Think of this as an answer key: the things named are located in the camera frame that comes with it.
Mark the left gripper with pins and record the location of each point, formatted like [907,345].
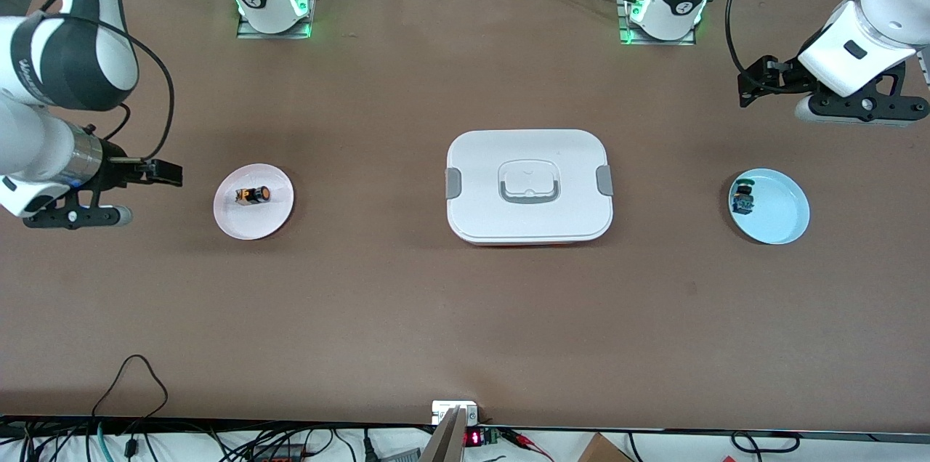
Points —
[790,75]

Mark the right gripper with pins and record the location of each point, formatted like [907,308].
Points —
[116,167]

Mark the orange and black switch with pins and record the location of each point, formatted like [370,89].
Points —
[253,195]

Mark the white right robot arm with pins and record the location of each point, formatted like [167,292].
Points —
[65,62]

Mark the white lidded box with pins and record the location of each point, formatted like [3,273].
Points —
[530,219]

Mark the pink round plate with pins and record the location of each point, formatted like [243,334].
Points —
[254,219]

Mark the light blue round plate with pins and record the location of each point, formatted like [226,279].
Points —
[781,211]

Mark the grey metal bar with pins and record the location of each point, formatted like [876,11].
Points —
[445,444]

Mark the brown cardboard piece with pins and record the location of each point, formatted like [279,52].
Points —
[603,451]

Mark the red digit display module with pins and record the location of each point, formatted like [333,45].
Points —
[474,438]

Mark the black right camera bracket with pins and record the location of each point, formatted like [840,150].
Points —
[69,216]

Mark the black camera bracket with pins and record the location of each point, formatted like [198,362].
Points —
[864,107]
[69,216]

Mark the black left camera bracket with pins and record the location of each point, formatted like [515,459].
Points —
[864,107]

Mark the green and blue switch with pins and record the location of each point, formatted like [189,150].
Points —
[743,199]

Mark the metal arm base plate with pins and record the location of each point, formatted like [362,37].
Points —
[251,32]
[628,41]

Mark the small white switch box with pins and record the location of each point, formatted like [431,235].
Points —
[443,410]

